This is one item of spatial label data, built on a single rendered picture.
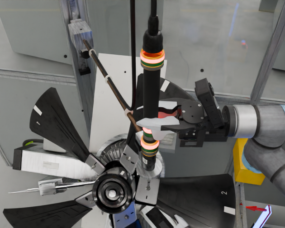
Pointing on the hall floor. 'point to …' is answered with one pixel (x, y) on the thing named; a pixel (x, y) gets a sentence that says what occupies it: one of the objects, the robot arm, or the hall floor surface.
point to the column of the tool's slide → (74, 54)
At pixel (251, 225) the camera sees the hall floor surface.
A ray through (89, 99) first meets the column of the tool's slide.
